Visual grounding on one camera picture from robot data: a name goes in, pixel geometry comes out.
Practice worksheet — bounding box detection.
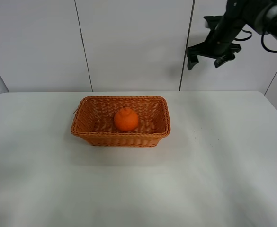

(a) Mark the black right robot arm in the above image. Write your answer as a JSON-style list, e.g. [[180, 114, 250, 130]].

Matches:
[[186, 0, 277, 70]]

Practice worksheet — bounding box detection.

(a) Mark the orange wicker basket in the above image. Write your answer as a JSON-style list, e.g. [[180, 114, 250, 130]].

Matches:
[[71, 96, 171, 147]]

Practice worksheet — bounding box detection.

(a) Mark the orange with stem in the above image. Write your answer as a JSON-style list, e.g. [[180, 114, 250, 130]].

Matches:
[[114, 106, 139, 131]]

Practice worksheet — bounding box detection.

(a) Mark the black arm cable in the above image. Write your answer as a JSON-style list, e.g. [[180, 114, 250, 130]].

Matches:
[[233, 14, 277, 53]]

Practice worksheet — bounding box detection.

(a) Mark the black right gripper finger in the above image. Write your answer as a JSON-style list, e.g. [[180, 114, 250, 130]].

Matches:
[[187, 55, 199, 70], [214, 52, 235, 68]]

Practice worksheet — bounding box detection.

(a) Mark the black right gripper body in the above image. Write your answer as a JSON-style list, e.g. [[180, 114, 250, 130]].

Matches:
[[187, 0, 250, 58]]

